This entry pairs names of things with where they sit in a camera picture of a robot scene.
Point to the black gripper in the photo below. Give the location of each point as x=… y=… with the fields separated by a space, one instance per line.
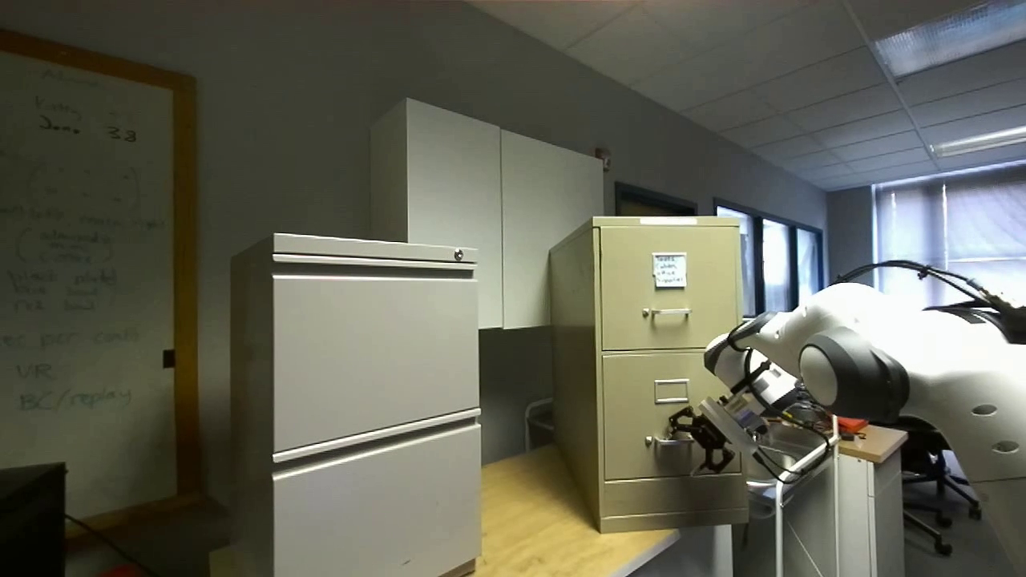
x=771 y=443

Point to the beige bottom drawer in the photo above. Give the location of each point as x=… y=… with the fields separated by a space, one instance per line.
x=640 y=399

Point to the beige drawer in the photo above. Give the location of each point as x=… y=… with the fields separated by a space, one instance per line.
x=640 y=399
x=667 y=287

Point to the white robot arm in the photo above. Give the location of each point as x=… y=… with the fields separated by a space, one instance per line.
x=862 y=353

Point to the beige filing cabinet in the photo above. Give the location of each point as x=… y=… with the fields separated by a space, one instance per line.
x=698 y=499

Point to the beige top drawer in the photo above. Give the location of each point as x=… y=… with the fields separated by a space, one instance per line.
x=667 y=287

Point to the white base cabinet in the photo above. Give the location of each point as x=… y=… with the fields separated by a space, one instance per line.
x=846 y=520

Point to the grey lateral cabinet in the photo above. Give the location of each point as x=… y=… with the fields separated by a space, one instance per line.
x=354 y=409

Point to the wooden counter top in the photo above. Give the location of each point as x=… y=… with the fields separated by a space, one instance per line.
x=533 y=523

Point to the black office chair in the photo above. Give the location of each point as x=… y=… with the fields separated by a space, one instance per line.
x=923 y=464

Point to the wood framed whiteboard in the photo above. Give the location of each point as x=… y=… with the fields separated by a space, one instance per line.
x=96 y=276

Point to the black monitor corner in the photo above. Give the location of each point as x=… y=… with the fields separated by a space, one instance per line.
x=32 y=520

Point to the white wall cupboard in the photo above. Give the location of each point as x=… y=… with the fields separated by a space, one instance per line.
x=442 y=176

